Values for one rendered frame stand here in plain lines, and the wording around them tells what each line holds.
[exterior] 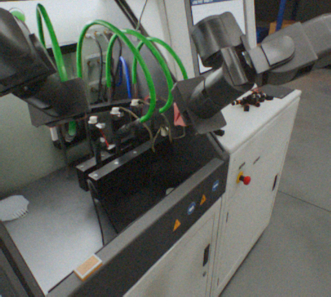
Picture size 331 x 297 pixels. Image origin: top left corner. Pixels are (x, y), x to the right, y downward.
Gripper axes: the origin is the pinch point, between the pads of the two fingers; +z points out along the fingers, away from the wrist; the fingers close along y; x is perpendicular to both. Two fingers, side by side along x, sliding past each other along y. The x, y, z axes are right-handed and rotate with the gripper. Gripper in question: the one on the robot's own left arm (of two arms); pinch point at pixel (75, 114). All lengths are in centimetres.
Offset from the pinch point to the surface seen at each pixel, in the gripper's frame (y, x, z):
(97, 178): 4.9, 11.2, 25.7
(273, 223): -74, 60, 150
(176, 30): -32, -33, 36
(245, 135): -45, 9, 46
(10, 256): 16.8, 23.2, -0.9
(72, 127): 1.0, 2.6, -0.2
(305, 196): -109, 53, 171
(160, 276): -4, 43, 35
